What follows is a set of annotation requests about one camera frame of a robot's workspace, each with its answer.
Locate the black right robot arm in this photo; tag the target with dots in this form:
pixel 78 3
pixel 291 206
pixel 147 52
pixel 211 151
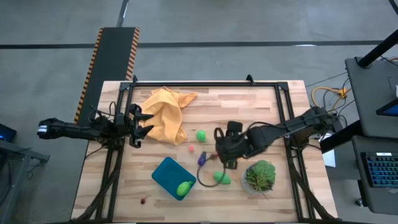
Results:
pixel 280 129

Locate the orange cloth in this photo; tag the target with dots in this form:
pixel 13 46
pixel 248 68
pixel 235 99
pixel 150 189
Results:
pixel 164 115

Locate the black hazard-striped floor mat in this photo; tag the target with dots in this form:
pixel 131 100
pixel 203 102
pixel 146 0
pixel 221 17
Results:
pixel 109 62

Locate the black backlit keyboard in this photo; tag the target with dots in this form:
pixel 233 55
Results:
pixel 382 169

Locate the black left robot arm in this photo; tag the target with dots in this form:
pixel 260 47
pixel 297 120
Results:
pixel 77 130

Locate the grey keyboard desk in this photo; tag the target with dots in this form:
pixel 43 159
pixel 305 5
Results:
pixel 360 199

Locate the black table clamp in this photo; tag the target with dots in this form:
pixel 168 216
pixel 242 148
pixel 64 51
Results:
pixel 249 79
pixel 134 78

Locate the white patterned pot with plant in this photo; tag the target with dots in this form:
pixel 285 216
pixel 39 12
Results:
pixel 261 175

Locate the white paper sheet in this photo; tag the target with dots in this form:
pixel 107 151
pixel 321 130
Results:
pixel 329 158

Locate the black tablet screen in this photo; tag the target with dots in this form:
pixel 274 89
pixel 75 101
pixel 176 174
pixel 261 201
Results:
pixel 390 109

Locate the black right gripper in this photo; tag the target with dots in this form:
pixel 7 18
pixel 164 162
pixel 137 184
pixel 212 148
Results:
pixel 233 146

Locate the black device with blue light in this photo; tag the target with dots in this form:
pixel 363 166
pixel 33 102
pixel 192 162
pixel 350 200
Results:
pixel 6 132

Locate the grey metal cart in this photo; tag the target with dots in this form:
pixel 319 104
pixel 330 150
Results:
pixel 12 155

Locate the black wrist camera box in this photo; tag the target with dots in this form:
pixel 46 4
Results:
pixel 234 127

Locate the small pink toy fruit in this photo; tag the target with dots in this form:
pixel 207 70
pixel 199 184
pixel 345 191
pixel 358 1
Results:
pixel 191 148

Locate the grey computer desk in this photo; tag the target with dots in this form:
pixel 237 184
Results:
pixel 370 93

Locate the teal plastic tupperware container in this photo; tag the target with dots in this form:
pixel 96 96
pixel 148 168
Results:
pixel 168 174

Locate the black aluminium table frame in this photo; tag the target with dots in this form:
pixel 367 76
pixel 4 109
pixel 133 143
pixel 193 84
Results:
pixel 205 84

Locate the green pear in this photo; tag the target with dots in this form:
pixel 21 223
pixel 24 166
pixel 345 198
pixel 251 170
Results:
pixel 184 188

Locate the black monitor pole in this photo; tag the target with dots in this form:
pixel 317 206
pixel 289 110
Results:
pixel 377 49

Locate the green ribbed toy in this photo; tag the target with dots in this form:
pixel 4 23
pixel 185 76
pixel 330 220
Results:
pixel 222 178

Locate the purple toy eggplant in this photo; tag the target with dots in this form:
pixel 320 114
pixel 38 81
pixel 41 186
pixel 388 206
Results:
pixel 202 159

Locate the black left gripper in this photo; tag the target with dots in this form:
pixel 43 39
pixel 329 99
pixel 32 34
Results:
pixel 133 127

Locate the small red toy cherry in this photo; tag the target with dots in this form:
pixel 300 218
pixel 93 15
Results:
pixel 143 201

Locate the green round toy vegetable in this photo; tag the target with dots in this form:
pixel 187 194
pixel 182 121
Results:
pixel 201 136

